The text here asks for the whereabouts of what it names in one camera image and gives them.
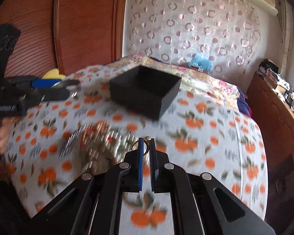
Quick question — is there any black open square box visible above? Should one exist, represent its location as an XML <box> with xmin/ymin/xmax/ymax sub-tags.
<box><xmin>109</xmin><ymin>66</ymin><xmax>181</xmax><ymax>120</ymax></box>

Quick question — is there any white circle pattern curtain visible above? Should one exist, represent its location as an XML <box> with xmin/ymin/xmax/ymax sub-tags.
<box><xmin>122</xmin><ymin>0</ymin><xmax>282</xmax><ymax>90</ymax></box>

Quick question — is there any blue plush toy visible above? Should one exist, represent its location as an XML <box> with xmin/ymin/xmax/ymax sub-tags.
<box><xmin>189</xmin><ymin>54</ymin><xmax>212</xmax><ymax>73</ymax></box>

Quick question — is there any person's left hand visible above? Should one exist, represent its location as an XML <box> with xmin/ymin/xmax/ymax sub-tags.
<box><xmin>0</xmin><ymin>118</ymin><xmax>12</xmax><ymax>155</ymax></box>

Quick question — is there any small silver ring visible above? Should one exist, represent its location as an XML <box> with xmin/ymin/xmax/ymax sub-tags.
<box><xmin>132</xmin><ymin>136</ymin><xmax>152</xmax><ymax>157</ymax></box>

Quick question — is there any clutter of items on desk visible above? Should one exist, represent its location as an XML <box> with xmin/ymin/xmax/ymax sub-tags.
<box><xmin>257</xmin><ymin>59</ymin><xmax>294</xmax><ymax>114</ymax></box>

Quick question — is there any brown wooden side desk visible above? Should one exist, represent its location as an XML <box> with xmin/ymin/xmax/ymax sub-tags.
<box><xmin>247</xmin><ymin>74</ymin><xmax>294</xmax><ymax>233</ymax></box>

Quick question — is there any orange print white bedspread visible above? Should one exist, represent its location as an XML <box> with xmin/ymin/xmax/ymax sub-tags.
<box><xmin>5</xmin><ymin>66</ymin><xmax>274</xmax><ymax>234</ymax></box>

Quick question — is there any red wooden headboard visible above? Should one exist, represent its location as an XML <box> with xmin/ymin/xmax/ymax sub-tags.
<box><xmin>0</xmin><ymin>0</ymin><xmax>126</xmax><ymax>76</ymax></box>

